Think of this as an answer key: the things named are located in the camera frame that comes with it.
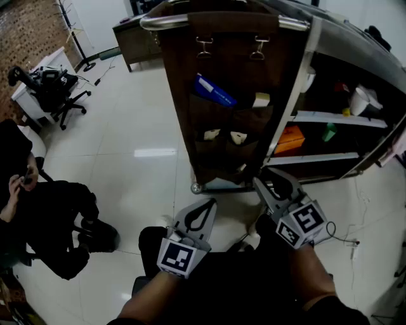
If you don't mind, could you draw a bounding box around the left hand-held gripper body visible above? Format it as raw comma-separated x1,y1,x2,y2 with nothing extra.
156,226,213,280

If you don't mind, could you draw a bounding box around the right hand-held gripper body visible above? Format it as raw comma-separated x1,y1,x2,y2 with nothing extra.
267,194,329,250

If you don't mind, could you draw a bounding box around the beige paper packet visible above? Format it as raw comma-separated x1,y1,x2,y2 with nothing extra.
229,130,249,145
202,128,222,142

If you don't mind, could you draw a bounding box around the brown fabric organizer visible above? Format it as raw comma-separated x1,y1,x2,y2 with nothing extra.
157,11,311,192

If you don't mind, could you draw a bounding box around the person's right forearm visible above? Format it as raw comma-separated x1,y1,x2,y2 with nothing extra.
290,243,339,312

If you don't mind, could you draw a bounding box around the person's left forearm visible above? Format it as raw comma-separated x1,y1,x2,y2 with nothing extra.
117,270,192,321

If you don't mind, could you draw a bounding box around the brown housekeeping cart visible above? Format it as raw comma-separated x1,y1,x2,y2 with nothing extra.
139,0,406,195

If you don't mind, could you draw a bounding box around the cardboard box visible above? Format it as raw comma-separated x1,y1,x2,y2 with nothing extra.
273,124,306,157

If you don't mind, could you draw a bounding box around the green bottle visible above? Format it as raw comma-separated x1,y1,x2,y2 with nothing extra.
321,123,338,142

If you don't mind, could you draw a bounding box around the small white box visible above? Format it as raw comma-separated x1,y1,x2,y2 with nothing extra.
251,92,272,109

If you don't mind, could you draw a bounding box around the person's dark shirt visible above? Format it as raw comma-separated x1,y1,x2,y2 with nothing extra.
107,294,371,325

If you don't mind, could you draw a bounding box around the pale pink cloth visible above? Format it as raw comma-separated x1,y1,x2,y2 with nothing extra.
376,126,406,168

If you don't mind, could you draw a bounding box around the white cup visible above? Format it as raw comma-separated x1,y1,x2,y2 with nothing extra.
349,86,371,117

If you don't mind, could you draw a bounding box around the blue booklet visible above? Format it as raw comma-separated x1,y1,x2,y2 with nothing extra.
193,73,239,109

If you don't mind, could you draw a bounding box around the metal clip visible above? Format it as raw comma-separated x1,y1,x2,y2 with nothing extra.
195,36,214,60
249,35,271,62

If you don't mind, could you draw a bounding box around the black office chair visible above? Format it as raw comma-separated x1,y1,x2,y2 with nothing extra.
7,65,93,131

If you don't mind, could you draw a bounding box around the brown wooden cabinet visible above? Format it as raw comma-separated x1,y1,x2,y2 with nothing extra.
112,13,166,73

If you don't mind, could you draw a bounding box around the dark rolled mat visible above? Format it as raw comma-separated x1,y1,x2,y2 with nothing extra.
99,47,123,62

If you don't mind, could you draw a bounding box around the white desk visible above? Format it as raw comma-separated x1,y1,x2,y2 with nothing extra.
10,46,81,128

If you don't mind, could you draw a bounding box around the black coat rack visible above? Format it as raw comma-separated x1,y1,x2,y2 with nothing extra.
53,0,97,73

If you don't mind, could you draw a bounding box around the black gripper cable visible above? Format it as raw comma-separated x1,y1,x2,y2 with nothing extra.
324,221,361,247

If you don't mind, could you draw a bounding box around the white floor cable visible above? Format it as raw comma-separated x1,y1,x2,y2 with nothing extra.
344,176,372,262

